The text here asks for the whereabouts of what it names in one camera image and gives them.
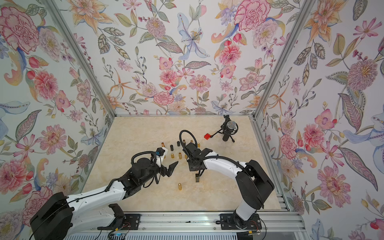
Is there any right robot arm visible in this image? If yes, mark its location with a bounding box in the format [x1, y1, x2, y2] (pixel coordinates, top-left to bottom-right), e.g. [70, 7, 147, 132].
[179, 130, 275, 229]

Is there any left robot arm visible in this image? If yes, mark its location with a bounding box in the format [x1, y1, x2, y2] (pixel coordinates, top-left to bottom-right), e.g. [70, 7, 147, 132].
[30, 156, 178, 240]

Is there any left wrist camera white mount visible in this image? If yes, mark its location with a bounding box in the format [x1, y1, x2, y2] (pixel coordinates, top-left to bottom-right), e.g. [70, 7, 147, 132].
[156, 147, 168, 167]

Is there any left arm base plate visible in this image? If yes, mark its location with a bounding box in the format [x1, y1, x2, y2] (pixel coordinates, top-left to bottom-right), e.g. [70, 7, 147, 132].
[108, 214, 141, 231]

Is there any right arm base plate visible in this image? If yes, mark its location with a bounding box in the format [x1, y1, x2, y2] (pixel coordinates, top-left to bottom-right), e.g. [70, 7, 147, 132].
[216, 213, 263, 231]

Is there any aluminium front rail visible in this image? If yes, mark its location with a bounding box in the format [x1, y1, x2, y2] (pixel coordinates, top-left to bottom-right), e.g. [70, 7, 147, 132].
[68, 211, 307, 233]

